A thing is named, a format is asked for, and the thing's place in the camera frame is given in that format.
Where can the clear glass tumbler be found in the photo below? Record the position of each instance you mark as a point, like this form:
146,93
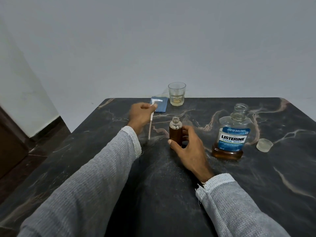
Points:
176,95

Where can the person's right hand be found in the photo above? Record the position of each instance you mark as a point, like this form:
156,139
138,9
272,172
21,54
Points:
191,155

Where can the blue folded cloth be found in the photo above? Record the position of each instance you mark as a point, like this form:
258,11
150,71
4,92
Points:
161,106

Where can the translucent bottle cap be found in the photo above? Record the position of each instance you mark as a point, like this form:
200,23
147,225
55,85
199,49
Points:
264,145

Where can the person's left hand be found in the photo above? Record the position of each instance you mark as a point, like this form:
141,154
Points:
138,117

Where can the person's left forearm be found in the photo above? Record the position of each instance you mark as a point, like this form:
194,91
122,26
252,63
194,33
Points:
84,185

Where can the small amber liquid bottle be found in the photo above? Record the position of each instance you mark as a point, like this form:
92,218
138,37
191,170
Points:
175,132

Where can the brown wooden door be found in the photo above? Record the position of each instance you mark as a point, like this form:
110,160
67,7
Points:
11,145

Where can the person's right thumb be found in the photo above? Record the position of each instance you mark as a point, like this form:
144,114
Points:
174,144

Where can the clear mouthwash bottle blue label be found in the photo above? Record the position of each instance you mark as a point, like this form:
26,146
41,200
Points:
233,135

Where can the clear plastic wrapper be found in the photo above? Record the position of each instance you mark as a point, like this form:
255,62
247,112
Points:
164,93

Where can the white spray pump with tube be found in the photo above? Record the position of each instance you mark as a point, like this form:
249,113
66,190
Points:
150,125

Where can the person's left fingers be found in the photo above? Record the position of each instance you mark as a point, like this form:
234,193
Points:
150,107

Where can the person's right forearm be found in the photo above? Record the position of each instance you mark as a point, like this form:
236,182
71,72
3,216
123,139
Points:
234,209

